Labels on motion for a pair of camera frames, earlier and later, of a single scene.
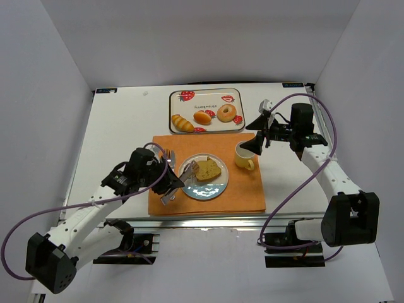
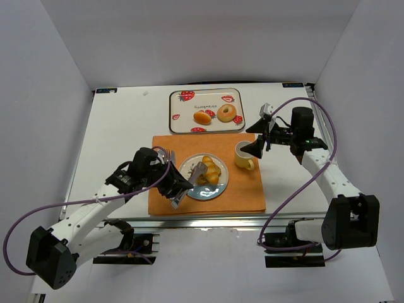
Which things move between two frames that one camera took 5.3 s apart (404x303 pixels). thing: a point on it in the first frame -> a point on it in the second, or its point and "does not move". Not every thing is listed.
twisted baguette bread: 182,124 -> 213,172
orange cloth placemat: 244,193 does not move
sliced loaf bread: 207,169 -> 202,180
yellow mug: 243,158 does not move
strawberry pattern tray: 187,102 does not move
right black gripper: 267,132 does not move
